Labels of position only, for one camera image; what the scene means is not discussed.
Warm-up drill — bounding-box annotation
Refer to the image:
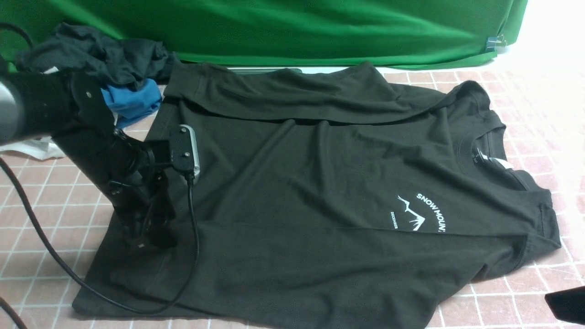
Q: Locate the crumpled blue garment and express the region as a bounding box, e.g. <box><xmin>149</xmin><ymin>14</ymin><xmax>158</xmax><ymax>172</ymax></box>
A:
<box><xmin>101</xmin><ymin>79</ymin><xmax>162</xmax><ymax>129</ymax></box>

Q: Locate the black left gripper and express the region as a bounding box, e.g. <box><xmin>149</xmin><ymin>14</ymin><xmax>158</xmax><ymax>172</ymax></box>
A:
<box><xmin>106</xmin><ymin>137</ymin><xmax>177</xmax><ymax>249</ymax></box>

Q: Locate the green backdrop cloth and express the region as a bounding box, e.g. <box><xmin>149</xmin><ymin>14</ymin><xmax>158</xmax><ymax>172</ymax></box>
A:
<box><xmin>1</xmin><ymin>0</ymin><xmax>528</xmax><ymax>69</ymax></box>

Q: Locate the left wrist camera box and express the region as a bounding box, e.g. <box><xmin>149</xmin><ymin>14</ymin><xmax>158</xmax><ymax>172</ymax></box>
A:
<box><xmin>169</xmin><ymin>124</ymin><xmax>201</xmax><ymax>184</ymax></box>

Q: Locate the crumpled white garment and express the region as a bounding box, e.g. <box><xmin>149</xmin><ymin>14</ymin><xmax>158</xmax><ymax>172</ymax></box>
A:
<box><xmin>0</xmin><ymin>77</ymin><xmax>68</xmax><ymax>160</ymax></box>

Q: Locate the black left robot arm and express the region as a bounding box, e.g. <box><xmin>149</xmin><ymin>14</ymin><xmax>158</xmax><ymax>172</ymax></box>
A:
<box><xmin>1</xmin><ymin>72</ymin><xmax>177</xmax><ymax>249</ymax></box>

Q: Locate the crumpled black garment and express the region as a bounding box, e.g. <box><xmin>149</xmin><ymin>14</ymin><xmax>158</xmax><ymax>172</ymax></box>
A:
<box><xmin>15</xmin><ymin>23</ymin><xmax>180</xmax><ymax>91</ymax></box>

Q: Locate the blue binder clip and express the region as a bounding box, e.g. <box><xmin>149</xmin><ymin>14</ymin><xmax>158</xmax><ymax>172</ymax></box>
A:
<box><xmin>485</xmin><ymin>35</ymin><xmax>507</xmax><ymax>53</ymax></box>

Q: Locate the dark gray long-sleeve top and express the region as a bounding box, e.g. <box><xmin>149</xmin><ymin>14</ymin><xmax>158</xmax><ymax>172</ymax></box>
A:
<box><xmin>72</xmin><ymin>62</ymin><xmax>562</xmax><ymax>329</ymax></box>

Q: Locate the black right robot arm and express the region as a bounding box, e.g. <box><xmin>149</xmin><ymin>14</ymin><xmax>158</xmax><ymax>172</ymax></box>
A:
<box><xmin>544</xmin><ymin>286</ymin><xmax>585</xmax><ymax>325</ymax></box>

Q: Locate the black left camera cable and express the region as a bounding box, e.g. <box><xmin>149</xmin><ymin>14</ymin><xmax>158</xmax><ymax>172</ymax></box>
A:
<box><xmin>0</xmin><ymin>23</ymin><xmax>201</xmax><ymax>329</ymax></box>

